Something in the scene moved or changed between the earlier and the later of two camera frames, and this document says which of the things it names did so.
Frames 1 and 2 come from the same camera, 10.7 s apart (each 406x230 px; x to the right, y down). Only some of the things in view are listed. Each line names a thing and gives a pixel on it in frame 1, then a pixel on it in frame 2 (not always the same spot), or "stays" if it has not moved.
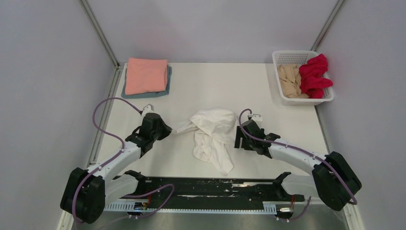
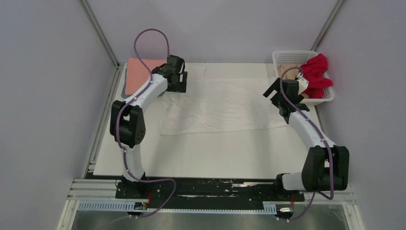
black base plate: [215, 190] stays
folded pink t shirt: [145, 75] stays
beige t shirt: [289, 80] stays
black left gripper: [167, 129] → [182, 86]
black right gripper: [239, 135] → [276, 86]
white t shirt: [212, 128] → [212, 105]
